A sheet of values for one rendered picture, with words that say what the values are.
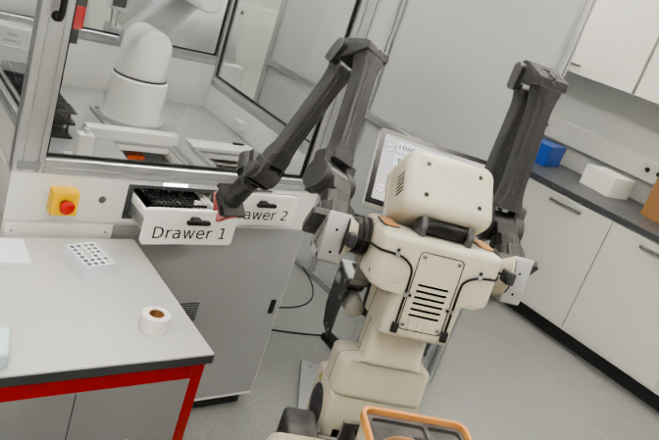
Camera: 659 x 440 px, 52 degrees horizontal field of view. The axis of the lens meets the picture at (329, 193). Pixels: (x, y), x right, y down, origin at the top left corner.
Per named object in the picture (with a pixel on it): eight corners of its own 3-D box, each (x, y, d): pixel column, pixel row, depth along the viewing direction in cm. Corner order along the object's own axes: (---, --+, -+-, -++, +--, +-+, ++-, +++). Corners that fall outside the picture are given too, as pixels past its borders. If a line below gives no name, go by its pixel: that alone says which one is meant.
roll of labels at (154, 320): (162, 339, 159) (166, 324, 158) (134, 330, 159) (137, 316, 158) (171, 324, 166) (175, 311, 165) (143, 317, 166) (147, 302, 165)
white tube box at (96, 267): (113, 275, 179) (116, 263, 178) (84, 279, 173) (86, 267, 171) (90, 253, 186) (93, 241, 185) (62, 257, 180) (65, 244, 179)
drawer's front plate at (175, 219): (229, 245, 206) (239, 213, 202) (139, 244, 188) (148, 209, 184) (228, 242, 207) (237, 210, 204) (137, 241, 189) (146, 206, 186)
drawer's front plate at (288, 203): (290, 225, 236) (299, 198, 232) (217, 223, 218) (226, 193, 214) (287, 223, 237) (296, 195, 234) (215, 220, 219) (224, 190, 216)
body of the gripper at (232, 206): (235, 187, 190) (247, 173, 185) (242, 219, 186) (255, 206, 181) (215, 185, 186) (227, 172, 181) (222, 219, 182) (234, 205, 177)
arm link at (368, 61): (373, 23, 163) (398, 47, 169) (333, 37, 173) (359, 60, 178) (322, 185, 146) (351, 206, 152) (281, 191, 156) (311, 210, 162)
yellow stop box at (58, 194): (76, 218, 186) (81, 194, 184) (49, 217, 181) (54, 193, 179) (72, 210, 189) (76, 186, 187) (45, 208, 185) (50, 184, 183)
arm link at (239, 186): (240, 183, 174) (260, 191, 177) (243, 163, 178) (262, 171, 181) (228, 196, 179) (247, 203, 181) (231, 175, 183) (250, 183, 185)
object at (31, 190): (306, 228, 243) (319, 192, 239) (2, 220, 180) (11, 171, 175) (200, 133, 312) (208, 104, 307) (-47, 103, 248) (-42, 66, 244)
